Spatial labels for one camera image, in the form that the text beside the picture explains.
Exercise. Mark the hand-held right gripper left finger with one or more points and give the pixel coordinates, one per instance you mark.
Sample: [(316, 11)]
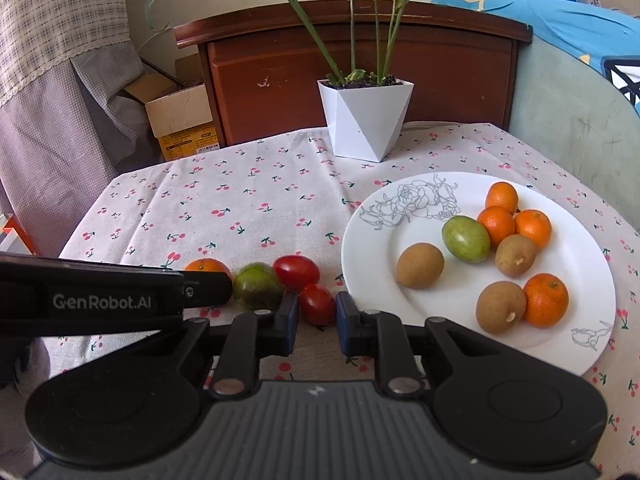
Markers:
[(290, 321)]

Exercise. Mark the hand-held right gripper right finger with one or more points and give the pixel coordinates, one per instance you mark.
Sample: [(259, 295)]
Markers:
[(345, 321)]

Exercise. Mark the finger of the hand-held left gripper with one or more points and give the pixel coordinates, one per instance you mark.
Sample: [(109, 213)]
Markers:
[(210, 287)]

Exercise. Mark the small orange mandarin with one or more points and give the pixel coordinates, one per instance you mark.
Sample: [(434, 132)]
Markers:
[(533, 228), (205, 264), (502, 196), (546, 300), (496, 225)]

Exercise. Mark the small red cherry tomato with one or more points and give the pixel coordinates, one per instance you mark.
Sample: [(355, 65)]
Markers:
[(316, 303)]

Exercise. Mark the dark green jujube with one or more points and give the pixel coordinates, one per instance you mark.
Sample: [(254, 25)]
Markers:
[(257, 284)]

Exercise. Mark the large red cherry tomato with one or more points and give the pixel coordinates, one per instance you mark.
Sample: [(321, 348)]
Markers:
[(296, 272)]

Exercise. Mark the white plate with line drawing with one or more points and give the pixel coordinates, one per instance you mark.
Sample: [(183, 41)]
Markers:
[(435, 315)]

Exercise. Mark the kiwi front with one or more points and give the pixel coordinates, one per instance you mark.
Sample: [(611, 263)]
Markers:
[(501, 306)]

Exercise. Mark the cherry print tablecloth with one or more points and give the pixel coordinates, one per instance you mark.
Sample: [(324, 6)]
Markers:
[(225, 185)]

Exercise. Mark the lilac checked cloth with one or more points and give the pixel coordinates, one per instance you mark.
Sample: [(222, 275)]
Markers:
[(75, 150)]

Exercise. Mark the open cardboard box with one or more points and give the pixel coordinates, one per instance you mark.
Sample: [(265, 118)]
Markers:
[(180, 110)]

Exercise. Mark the white faceted plant pot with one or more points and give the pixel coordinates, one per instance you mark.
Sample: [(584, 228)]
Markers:
[(360, 125)]

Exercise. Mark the dark wooden cabinet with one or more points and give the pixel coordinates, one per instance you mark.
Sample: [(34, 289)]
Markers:
[(450, 70)]

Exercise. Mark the beige plaid lace-trimmed cloth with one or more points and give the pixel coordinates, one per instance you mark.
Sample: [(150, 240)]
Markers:
[(60, 20)]

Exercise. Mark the pale green sofa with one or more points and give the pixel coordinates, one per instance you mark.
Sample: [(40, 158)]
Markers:
[(565, 120)]

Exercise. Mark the blue cloth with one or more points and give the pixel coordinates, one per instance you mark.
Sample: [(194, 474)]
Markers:
[(565, 25)]

